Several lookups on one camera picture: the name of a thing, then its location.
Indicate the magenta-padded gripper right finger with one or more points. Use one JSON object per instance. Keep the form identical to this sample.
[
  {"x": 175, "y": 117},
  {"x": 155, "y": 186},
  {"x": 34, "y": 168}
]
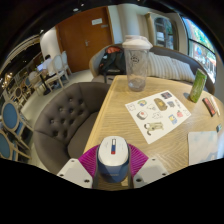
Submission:
[{"x": 150, "y": 171}]

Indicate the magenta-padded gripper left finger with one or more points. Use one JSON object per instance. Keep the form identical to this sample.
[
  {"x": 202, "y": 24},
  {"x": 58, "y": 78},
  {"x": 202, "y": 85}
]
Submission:
[{"x": 73, "y": 173}]

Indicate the white and blue computer mouse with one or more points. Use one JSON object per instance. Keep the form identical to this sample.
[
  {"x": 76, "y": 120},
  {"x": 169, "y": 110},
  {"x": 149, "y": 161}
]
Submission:
[{"x": 113, "y": 156}]

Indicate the grey tufted armchair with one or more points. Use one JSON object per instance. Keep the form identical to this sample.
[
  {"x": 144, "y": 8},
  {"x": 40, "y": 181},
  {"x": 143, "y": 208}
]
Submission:
[{"x": 63, "y": 120}]

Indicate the white sticker sheet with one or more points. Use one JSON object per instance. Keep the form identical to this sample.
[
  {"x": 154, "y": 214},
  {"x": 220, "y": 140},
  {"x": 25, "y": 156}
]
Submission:
[{"x": 156, "y": 115}]

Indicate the group of blue chairs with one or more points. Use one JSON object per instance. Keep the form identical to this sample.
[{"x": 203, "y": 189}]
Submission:
[{"x": 10, "y": 120}]

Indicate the black and red flat box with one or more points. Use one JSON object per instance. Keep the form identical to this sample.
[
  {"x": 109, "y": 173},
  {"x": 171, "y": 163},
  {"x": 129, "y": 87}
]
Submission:
[{"x": 209, "y": 106}]

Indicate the white tube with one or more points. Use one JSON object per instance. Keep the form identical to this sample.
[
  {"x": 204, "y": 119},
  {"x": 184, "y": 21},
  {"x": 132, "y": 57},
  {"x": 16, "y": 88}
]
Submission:
[{"x": 216, "y": 105}]

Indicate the green drink can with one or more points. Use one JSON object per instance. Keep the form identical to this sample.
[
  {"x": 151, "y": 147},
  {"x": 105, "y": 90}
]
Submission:
[{"x": 198, "y": 86}]

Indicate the striped beige cushion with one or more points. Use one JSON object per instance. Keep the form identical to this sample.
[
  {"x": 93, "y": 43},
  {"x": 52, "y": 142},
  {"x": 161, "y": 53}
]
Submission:
[
  {"x": 163, "y": 66},
  {"x": 185, "y": 70}
]

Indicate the clear shaker bottle white lid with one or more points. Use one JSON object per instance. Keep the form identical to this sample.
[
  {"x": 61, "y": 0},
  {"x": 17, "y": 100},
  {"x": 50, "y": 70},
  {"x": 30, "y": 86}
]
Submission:
[{"x": 136, "y": 66}]

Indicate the group of white chairs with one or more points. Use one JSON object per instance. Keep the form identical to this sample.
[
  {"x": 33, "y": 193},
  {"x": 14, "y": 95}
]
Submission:
[{"x": 59, "y": 68}]

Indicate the person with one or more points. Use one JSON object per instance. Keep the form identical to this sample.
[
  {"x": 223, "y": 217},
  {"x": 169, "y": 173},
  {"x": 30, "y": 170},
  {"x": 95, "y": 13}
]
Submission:
[{"x": 46, "y": 65}]

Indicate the black and orange backpack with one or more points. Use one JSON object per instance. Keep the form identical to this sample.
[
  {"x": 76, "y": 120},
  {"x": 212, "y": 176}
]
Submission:
[{"x": 113, "y": 63}]

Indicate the grey curved sofa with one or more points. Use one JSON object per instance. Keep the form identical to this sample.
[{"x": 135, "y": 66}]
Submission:
[{"x": 173, "y": 53}]

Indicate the brown wooden door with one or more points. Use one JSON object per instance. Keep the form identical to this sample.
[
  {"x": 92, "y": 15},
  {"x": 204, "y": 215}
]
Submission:
[{"x": 80, "y": 43}]

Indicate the black-framed arched window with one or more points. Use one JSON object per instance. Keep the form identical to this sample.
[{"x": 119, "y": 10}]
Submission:
[{"x": 200, "y": 46}]

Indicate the wooden glass-door cabinet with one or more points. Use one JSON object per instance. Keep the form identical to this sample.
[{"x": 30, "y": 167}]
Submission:
[{"x": 161, "y": 31}]

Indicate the white door sign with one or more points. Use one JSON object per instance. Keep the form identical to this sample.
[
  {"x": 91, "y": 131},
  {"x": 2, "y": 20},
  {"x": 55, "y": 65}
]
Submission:
[{"x": 96, "y": 21}]

